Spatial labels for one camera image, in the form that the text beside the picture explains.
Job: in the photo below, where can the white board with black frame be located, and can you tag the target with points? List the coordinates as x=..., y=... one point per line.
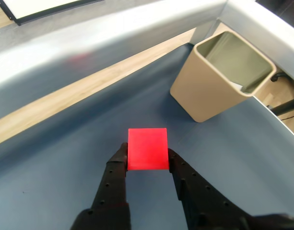
x=41, y=6

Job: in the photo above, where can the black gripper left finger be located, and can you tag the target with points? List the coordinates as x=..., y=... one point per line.
x=110, y=191

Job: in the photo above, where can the black chair base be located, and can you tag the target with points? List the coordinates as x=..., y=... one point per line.
x=288, y=105

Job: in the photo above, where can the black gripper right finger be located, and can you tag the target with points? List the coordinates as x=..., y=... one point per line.
x=204, y=206

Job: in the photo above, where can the white crumpled cloth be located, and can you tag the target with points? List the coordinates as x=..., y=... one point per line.
x=236, y=86

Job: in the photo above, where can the grey curved panel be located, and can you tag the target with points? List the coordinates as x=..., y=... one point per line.
x=65, y=48

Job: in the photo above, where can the dark blue table mat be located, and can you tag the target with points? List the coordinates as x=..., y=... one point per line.
x=53, y=179

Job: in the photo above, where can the red cube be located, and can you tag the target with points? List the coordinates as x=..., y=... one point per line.
x=148, y=149

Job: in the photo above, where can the beige rounded box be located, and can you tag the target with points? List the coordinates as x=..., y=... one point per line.
x=204, y=91

